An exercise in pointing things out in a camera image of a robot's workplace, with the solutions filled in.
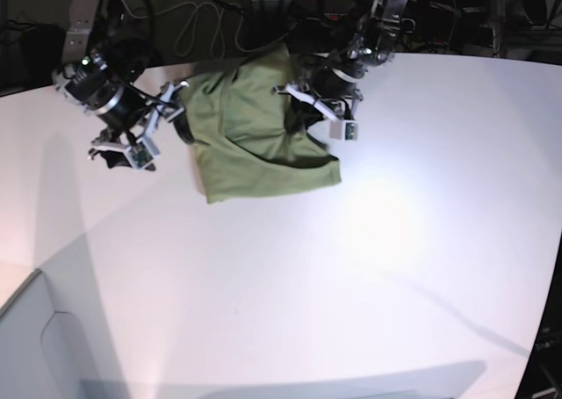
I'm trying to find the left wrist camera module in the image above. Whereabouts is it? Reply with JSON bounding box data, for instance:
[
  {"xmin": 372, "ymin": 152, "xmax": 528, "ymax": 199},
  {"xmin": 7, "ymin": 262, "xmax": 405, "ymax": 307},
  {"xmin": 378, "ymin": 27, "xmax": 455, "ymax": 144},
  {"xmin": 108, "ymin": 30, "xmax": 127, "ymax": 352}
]
[{"xmin": 329, "ymin": 120, "xmax": 359, "ymax": 141}]

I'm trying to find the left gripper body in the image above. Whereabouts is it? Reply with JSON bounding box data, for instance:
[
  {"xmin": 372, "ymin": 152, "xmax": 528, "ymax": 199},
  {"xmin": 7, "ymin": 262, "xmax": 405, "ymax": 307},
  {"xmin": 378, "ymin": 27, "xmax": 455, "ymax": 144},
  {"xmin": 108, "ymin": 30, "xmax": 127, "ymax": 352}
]
[{"xmin": 272, "ymin": 67, "xmax": 364, "ymax": 121}]

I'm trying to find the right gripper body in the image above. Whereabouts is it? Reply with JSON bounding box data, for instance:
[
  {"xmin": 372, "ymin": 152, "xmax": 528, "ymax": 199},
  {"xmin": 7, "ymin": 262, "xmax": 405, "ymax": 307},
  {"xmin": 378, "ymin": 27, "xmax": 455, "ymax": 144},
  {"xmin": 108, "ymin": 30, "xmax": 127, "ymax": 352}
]
[{"xmin": 88, "ymin": 80, "xmax": 189, "ymax": 160}]

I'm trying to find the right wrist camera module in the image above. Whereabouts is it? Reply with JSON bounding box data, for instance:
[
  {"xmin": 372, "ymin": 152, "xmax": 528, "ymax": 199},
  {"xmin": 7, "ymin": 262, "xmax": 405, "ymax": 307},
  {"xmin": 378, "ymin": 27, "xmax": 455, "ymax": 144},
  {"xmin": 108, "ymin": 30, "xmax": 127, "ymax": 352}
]
[{"xmin": 124, "ymin": 137, "xmax": 161, "ymax": 171}]

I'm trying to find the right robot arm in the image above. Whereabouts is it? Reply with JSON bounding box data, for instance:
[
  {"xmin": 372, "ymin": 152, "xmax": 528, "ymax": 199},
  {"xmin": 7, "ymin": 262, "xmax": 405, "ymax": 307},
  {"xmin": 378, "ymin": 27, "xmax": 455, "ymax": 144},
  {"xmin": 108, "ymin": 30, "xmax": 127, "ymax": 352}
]
[{"xmin": 53, "ymin": 0, "xmax": 193, "ymax": 171}]

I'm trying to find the green T-shirt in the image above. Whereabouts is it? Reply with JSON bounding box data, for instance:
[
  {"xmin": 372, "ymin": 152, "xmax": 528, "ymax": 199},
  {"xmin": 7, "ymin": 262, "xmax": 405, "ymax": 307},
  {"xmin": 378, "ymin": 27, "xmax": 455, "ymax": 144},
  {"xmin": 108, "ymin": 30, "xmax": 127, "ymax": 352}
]
[{"xmin": 179, "ymin": 46, "xmax": 341, "ymax": 204}]

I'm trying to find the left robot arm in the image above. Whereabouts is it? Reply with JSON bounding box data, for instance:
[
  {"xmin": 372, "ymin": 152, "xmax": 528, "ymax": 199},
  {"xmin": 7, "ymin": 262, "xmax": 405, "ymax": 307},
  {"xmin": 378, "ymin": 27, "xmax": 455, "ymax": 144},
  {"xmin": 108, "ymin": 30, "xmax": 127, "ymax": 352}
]
[{"xmin": 274, "ymin": 0, "xmax": 408, "ymax": 141}]

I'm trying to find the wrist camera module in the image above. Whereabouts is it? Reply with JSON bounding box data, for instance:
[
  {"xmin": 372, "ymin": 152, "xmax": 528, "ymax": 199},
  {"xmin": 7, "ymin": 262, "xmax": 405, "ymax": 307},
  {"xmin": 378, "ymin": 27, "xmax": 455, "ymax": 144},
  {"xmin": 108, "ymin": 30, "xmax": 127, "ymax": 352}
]
[
  {"xmin": 329, "ymin": 120, "xmax": 359, "ymax": 141},
  {"xmin": 124, "ymin": 137, "xmax": 161, "ymax": 171}
]

